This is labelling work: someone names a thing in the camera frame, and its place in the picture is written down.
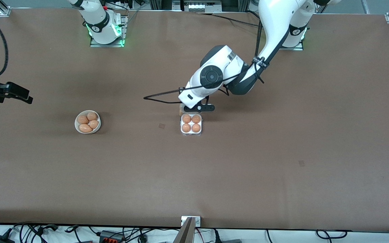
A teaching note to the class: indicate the clear plastic egg box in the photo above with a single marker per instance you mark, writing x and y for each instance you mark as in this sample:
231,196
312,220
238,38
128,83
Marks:
191,123

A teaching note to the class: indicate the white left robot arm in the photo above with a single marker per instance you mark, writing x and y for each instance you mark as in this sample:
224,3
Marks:
275,20

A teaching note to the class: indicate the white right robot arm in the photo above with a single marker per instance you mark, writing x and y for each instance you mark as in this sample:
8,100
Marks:
100,20

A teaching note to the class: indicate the white round bowl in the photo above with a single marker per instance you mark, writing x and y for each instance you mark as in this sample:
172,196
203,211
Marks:
77,125

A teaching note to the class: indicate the white power strip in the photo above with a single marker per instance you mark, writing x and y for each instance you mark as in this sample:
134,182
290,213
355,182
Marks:
201,6

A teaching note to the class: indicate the black power plug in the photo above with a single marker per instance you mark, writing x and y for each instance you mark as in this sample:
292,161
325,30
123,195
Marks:
0,240

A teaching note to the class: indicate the black adapter with orange plugs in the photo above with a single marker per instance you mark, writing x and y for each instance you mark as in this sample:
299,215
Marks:
110,237

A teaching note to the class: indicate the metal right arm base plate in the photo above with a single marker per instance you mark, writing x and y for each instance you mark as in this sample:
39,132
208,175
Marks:
95,44

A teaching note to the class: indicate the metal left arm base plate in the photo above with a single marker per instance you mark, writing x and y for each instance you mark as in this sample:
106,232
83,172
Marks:
297,48

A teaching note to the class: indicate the metal table edge bracket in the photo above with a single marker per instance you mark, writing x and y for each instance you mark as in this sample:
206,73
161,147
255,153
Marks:
197,221

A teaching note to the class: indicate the aluminium camera post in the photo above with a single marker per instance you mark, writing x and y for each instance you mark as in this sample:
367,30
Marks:
186,234

